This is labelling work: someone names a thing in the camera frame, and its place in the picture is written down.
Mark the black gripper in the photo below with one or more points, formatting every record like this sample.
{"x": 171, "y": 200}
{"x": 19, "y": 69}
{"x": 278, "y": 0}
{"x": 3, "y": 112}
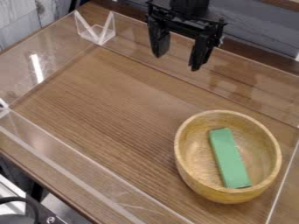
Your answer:
{"x": 189, "y": 18}

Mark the brown wooden bowl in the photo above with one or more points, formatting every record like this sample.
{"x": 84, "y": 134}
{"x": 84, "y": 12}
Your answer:
{"x": 195, "y": 160}

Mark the green rectangular block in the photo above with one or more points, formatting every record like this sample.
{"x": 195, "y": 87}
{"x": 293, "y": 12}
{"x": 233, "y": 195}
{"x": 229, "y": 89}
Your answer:
{"x": 229, "y": 159}

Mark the clear acrylic corner bracket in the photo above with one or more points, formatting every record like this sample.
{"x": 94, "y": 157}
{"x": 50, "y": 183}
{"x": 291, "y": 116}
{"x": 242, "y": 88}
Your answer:
{"x": 99, "y": 34}

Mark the clear acrylic tray wall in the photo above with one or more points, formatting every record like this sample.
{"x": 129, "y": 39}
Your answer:
{"x": 103, "y": 196}

